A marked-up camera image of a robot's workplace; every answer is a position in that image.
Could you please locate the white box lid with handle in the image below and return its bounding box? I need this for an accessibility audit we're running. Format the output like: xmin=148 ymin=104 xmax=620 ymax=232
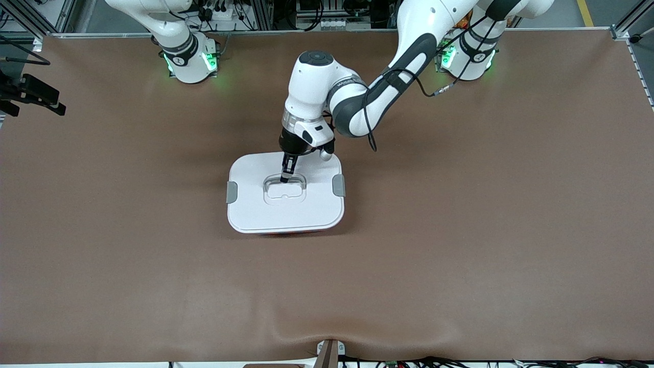
xmin=226 ymin=151 xmax=346 ymax=235

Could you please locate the white socket block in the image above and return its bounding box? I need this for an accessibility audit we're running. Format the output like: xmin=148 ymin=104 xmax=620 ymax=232
xmin=306 ymin=17 xmax=354 ymax=31

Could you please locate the white power strip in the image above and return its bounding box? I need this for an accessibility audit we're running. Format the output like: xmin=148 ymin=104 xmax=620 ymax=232
xmin=197 ymin=3 xmax=241 ymax=31

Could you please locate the brown table cover sheet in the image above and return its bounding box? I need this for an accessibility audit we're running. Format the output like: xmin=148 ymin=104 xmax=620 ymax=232
xmin=0 ymin=28 xmax=654 ymax=364

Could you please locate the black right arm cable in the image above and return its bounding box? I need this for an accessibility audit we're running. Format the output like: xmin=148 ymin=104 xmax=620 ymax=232
xmin=0 ymin=33 xmax=52 ymax=66

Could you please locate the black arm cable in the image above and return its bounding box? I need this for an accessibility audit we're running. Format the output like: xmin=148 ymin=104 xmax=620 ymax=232
xmin=362 ymin=15 xmax=504 ymax=152
xmin=0 ymin=33 xmax=52 ymax=66

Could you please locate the aluminium frame strut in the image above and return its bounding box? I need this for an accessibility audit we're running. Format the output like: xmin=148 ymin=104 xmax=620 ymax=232
xmin=0 ymin=0 xmax=77 ymax=34

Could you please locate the aluminium frame post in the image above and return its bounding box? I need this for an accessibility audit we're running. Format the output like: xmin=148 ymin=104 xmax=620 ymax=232
xmin=611 ymin=0 xmax=654 ymax=41
xmin=245 ymin=0 xmax=274 ymax=31

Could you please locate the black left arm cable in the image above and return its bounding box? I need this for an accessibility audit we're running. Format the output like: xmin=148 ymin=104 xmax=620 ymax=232
xmin=362 ymin=15 xmax=504 ymax=152

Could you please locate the metal table edge bracket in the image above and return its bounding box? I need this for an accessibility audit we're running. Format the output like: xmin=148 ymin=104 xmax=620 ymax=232
xmin=314 ymin=339 xmax=346 ymax=368

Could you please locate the perforated metal edge rail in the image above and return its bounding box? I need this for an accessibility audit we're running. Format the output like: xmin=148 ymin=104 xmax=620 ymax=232
xmin=626 ymin=38 xmax=654 ymax=110

